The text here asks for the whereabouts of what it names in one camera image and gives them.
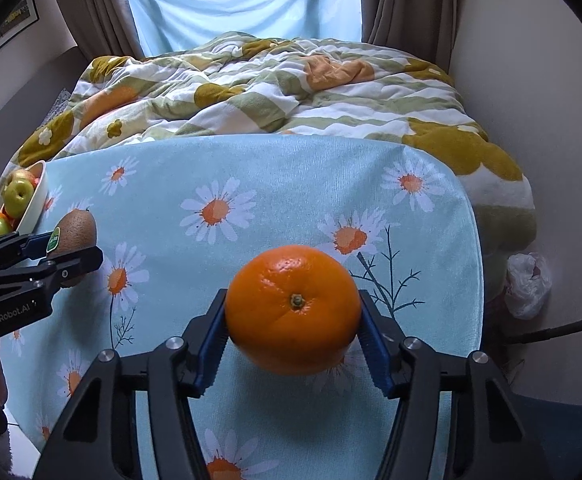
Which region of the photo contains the large orange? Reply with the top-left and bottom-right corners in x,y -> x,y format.
224,245 -> 362,376

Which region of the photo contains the white plastic bag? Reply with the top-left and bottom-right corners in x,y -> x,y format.
503,252 -> 554,320

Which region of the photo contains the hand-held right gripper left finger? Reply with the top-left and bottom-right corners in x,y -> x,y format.
33,287 -> 230,480

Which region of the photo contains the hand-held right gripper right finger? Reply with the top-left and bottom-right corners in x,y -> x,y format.
358,289 -> 554,480

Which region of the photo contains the light blue sheer curtain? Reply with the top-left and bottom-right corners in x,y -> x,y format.
123,0 -> 364,58

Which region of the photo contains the brown curtain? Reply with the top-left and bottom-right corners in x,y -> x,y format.
61,0 -> 144,61
360,0 -> 464,68

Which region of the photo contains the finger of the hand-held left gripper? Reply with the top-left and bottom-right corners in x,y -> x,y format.
0,245 -> 104,292
0,232 -> 54,262

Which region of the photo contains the daisy print blue tablecloth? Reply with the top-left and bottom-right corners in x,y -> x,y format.
0,132 -> 486,480

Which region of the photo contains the framed wall poster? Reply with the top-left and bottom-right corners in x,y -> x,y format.
0,0 -> 39,61

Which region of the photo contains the floral patterned quilt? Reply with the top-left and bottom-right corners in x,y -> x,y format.
6,31 -> 536,261

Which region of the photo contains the white oval dish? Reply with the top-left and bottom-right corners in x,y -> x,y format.
0,160 -> 49,233

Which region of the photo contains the brown kiwi with sticker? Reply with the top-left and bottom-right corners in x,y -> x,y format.
53,209 -> 98,288

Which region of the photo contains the grey textured cloth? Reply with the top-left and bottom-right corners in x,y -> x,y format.
46,87 -> 74,121

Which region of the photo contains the black cable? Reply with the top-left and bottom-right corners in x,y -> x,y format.
508,310 -> 582,345

